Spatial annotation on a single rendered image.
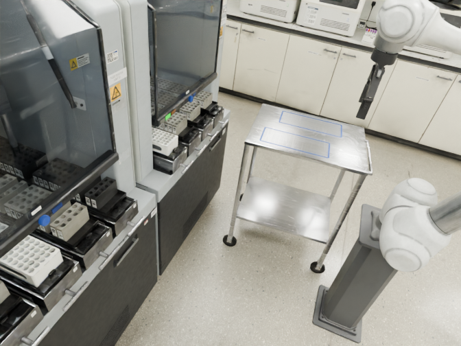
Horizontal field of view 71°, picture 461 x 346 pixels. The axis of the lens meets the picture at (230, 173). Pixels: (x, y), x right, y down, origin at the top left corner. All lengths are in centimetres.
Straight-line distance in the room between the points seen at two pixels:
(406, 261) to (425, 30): 70
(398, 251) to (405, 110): 258
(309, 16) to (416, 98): 128
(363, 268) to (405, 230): 45
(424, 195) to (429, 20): 64
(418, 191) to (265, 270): 107
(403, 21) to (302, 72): 268
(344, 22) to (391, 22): 249
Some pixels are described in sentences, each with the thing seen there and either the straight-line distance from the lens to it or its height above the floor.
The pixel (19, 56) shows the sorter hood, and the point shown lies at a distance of 84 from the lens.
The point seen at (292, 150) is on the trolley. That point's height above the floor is 82.
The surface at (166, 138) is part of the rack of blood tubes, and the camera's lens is 148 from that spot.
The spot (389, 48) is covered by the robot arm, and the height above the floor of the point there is 142.
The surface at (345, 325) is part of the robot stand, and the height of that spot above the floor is 6.
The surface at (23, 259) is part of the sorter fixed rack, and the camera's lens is 109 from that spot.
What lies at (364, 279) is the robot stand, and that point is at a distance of 168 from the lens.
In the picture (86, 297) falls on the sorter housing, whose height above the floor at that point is 62.
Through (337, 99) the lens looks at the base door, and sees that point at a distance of 362.
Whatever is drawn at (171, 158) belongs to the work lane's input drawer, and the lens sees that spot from 144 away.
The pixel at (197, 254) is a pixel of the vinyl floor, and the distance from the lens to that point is 209.
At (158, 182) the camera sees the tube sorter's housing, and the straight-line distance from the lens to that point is 143.
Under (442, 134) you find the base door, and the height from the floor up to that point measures 24.
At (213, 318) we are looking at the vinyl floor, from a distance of 188.
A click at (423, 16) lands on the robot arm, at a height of 154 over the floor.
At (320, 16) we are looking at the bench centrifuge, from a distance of 344.
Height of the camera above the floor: 168
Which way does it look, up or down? 39 degrees down
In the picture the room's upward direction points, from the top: 9 degrees clockwise
